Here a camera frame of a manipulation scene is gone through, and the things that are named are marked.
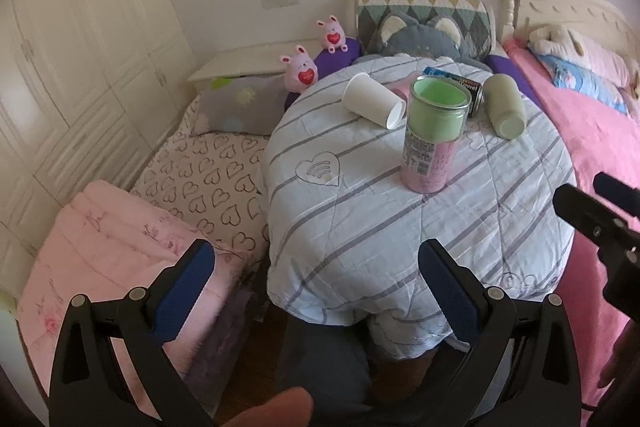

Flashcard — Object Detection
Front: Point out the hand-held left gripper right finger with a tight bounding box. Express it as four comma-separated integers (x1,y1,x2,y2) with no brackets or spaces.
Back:
400,238,584,427

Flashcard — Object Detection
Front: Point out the blue cartoon pillow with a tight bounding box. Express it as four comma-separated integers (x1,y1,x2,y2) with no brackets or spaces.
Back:
537,54,632,116

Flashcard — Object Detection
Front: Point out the green cup with clear rim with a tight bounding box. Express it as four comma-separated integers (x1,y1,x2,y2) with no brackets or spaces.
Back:
405,75,474,144

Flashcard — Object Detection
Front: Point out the heart print bed sheet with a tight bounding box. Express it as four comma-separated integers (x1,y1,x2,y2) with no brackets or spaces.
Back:
129,97,274,269

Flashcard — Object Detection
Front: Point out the diamond pattern cushion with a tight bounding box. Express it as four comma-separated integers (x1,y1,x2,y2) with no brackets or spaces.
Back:
354,0,496,60

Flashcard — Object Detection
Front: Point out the pale green cup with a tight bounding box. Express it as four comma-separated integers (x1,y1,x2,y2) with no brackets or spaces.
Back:
482,74,527,140

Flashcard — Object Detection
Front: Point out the pink bunny plush far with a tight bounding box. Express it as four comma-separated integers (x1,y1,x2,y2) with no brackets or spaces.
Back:
314,14,350,54

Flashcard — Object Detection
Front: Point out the pink floral quilt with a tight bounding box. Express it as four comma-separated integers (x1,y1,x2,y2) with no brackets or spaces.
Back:
17,179,252,410

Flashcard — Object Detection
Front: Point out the grey flower pillow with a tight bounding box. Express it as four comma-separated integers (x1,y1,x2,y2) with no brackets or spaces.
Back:
192,74,292,138

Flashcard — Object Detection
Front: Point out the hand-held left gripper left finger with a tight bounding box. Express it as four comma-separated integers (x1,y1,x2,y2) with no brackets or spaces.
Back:
47,238,217,427

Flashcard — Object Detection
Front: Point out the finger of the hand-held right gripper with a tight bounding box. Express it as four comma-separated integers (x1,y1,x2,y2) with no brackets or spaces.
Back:
592,172,640,228
552,183,627,258

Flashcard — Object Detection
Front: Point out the pink white dog plush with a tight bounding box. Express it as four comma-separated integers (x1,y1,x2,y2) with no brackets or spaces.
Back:
527,24,640,88

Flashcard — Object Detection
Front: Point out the cream wardrobe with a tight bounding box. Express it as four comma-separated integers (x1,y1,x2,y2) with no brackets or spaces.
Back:
0,0,199,290

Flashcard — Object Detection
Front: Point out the pink bed blanket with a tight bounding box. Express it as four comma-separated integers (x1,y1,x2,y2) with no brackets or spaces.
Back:
502,39,640,408

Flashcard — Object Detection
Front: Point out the purple pillow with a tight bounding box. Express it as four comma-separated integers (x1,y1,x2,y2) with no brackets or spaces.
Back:
485,54,537,98
283,37,362,110

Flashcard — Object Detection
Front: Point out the pink cup with label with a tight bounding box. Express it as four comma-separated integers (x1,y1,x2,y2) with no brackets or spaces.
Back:
399,133,460,194

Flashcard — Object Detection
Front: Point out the grey cat plush pillow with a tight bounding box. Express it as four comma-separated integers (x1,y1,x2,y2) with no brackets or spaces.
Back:
352,11,494,70

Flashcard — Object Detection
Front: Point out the grey purple blanket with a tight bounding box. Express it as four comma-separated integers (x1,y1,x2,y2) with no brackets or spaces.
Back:
184,284,262,389

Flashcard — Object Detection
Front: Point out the person's left hand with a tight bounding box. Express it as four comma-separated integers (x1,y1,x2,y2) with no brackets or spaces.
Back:
220,386,316,427

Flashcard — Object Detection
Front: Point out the striped white quilt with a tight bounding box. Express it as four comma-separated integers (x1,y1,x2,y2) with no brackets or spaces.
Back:
262,55,579,361

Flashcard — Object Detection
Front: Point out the pink bunny plush near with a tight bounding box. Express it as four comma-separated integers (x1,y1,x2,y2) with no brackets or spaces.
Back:
278,45,320,94

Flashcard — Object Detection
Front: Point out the white paper cup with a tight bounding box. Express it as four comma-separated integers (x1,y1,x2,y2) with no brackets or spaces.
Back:
342,72,407,130

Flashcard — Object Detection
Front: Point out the white nightstand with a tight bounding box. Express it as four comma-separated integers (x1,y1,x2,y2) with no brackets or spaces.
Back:
187,40,327,84

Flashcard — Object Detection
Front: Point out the pink bunny plush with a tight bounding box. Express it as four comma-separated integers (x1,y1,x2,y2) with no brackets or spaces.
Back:
314,14,350,54
278,45,320,94

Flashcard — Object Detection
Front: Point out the cream bed headboard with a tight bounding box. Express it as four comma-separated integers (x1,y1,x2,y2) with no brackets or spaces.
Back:
497,0,640,54

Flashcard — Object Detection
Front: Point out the person's right hand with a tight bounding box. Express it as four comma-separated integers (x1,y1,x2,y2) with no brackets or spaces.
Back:
597,321,640,390

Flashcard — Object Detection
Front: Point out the dark drink can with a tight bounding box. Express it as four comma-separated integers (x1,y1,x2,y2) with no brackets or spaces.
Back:
422,66,484,118

